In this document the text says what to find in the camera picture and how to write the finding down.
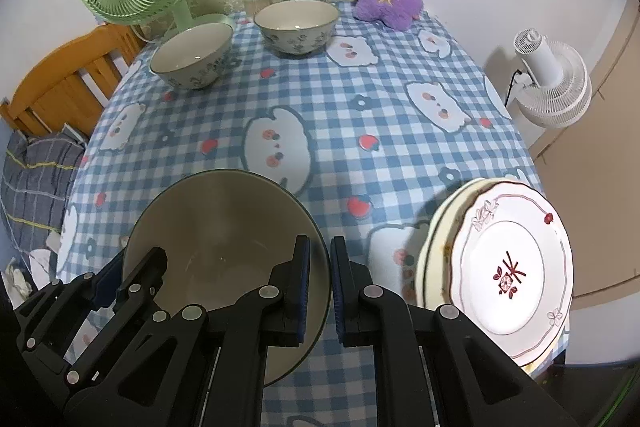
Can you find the blue checked tablecloth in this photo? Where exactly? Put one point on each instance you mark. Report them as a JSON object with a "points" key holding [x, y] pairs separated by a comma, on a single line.
{"points": [[350, 107]]}

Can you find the cream plate with yellow flowers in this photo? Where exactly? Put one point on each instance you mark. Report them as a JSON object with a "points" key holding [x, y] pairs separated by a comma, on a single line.
{"points": [[431, 252]]}

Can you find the grey plaid bedding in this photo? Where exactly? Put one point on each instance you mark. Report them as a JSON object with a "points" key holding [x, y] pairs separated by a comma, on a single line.
{"points": [[35, 177]]}

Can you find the white crumpled cloth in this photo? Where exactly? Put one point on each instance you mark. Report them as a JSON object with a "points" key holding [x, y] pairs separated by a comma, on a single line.
{"points": [[17, 277]]}

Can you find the white plate with red trim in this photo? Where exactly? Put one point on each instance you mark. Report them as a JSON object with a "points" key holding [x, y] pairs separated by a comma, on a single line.
{"points": [[520, 232]]}

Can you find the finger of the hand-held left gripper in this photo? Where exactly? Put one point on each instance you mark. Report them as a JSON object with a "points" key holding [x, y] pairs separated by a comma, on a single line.
{"points": [[107, 282], [150, 272]]}

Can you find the floral ceramic bowl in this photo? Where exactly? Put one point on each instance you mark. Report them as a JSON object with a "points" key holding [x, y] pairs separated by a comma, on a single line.
{"points": [[190, 47], [225, 217], [295, 19]]}

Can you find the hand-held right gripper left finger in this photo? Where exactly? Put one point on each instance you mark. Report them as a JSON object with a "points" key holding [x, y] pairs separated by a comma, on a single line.
{"points": [[302, 292]]}

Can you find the white desk fan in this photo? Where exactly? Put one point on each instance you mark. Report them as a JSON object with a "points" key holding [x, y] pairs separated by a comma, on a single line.
{"points": [[542, 62]]}

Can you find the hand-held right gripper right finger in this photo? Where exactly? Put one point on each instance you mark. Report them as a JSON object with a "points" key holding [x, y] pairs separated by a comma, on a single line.
{"points": [[338, 292]]}

